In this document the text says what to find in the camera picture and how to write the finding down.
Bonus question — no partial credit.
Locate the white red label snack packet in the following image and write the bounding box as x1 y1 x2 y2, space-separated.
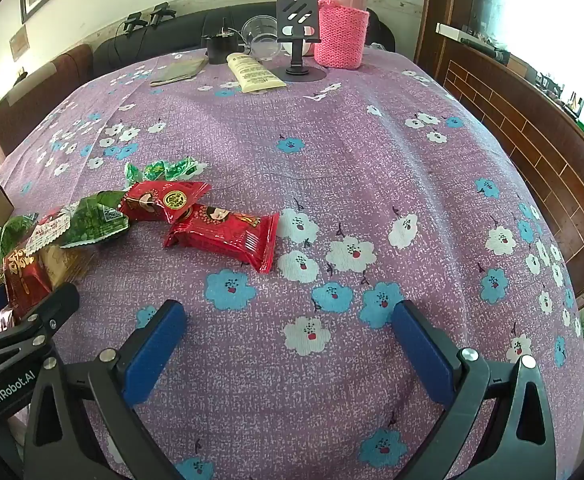
24 208 80 256

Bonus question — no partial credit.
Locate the pink thermos with knit sleeve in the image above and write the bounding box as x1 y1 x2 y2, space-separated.
313 0 370 70

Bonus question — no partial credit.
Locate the green twisted candy wrapper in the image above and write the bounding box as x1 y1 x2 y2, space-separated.
123 156 209 186

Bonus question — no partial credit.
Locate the dark green snack packet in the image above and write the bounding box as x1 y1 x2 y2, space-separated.
61 190 133 250

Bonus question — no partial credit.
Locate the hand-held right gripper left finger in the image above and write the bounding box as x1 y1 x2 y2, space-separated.
23 299 189 480

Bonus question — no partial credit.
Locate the grey green pouch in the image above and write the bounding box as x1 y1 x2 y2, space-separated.
149 55 209 87

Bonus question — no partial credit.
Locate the purple floral tablecloth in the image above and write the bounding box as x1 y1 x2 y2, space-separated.
0 47 584 480

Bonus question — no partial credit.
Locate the white flat box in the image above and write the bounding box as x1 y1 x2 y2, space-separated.
434 22 473 41

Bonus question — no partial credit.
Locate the black phone stand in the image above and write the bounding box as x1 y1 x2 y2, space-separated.
270 0 329 82

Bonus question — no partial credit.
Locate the small wall plaque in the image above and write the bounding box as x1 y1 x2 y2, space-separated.
8 25 29 58

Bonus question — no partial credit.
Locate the long red snack packet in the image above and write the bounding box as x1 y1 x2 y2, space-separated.
163 203 281 274

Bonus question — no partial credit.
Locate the black device on sofa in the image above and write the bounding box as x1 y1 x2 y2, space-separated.
148 2 178 26
121 11 149 36

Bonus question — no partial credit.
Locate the brown armchair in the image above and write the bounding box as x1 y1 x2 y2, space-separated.
0 42 95 166

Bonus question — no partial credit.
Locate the short red snack packet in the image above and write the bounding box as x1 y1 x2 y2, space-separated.
118 181 213 223

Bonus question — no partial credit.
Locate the green leafy snack packet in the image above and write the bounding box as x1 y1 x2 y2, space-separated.
0 212 40 261

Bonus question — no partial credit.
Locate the clear yellow snack packet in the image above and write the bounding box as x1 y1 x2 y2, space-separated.
39 242 98 291

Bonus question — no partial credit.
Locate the small black pot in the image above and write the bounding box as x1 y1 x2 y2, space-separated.
202 17 247 65

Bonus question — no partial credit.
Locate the brown red snack packet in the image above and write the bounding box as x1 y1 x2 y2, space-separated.
3 245 55 318

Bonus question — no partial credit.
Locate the brown wooden cabinet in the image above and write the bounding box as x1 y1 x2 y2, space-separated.
414 0 584 311

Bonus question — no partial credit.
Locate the cream coloured tube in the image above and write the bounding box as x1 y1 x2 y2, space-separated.
225 52 289 93

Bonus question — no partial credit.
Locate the black sofa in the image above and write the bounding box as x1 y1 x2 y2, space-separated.
93 2 395 78

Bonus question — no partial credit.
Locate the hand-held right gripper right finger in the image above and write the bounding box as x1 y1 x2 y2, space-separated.
391 300 558 480

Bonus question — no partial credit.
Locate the clear glass cup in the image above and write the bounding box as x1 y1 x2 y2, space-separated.
241 15 285 60

